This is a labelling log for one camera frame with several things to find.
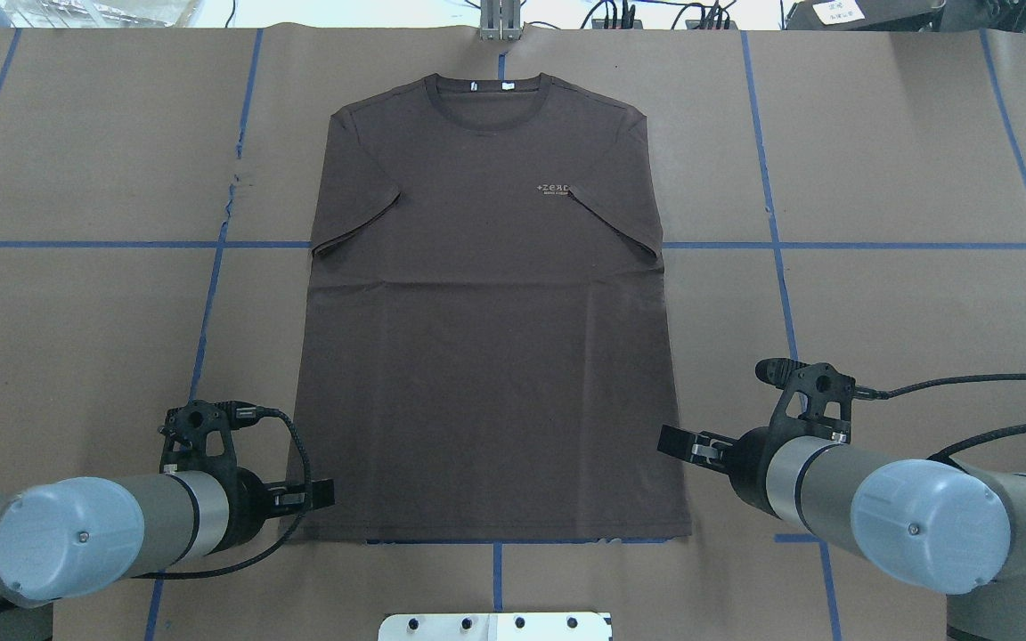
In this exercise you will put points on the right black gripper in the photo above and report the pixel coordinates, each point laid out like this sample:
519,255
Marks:
747,463

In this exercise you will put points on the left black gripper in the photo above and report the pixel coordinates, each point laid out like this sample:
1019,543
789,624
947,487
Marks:
250,495

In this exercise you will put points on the dark brown t-shirt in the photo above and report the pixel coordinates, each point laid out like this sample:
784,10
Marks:
486,352

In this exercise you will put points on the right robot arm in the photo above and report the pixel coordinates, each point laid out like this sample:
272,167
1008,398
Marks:
950,528

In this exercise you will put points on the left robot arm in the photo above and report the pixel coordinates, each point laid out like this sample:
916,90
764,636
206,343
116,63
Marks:
80,535

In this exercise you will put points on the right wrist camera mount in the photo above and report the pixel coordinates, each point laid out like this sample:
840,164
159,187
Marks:
815,399

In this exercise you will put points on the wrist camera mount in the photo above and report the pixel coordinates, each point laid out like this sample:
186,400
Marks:
199,438
815,399

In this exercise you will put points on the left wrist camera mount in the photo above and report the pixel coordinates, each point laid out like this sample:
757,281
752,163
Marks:
199,438

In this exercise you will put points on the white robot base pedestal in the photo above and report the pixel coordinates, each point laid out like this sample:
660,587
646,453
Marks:
580,625

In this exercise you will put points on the aluminium frame post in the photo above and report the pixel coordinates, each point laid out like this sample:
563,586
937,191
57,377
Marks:
500,20

